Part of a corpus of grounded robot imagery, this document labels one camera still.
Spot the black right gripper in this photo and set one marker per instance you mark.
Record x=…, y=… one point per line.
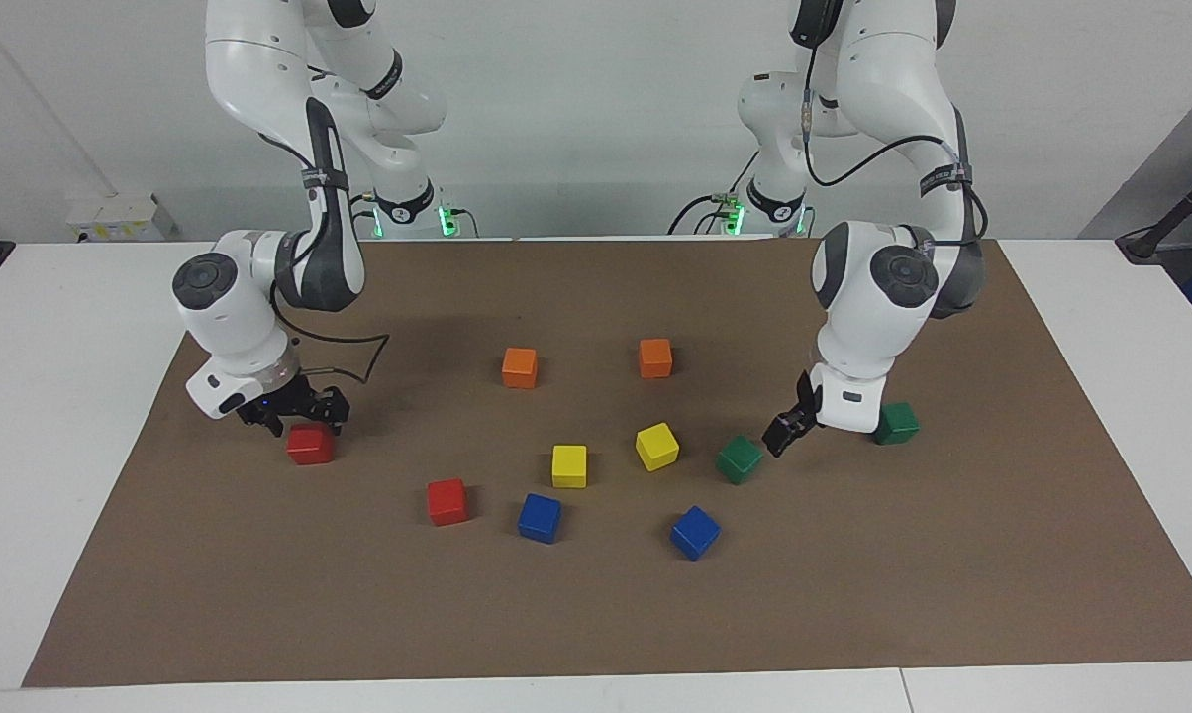
x=284, y=401

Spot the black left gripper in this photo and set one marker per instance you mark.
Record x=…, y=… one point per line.
x=809, y=406

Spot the red wooden cube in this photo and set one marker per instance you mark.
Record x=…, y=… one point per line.
x=447, y=501
x=310, y=445

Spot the green wooden cube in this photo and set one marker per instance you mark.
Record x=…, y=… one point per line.
x=739, y=459
x=900, y=423

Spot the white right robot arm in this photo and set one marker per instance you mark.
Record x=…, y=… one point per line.
x=230, y=307

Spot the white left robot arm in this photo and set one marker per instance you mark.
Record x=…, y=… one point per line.
x=878, y=297

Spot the yellow wooden cube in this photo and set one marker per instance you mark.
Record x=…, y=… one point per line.
x=656, y=446
x=569, y=465

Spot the blue wooden cube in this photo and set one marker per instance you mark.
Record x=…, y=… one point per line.
x=695, y=532
x=540, y=517

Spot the orange wooden cube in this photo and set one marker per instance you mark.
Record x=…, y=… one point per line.
x=655, y=357
x=520, y=367

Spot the brown table mat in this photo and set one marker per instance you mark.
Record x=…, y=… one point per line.
x=596, y=604

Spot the black angled stand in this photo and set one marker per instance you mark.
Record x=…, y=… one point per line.
x=1175, y=213

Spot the white wall socket box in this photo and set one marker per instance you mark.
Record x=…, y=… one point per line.
x=121, y=218

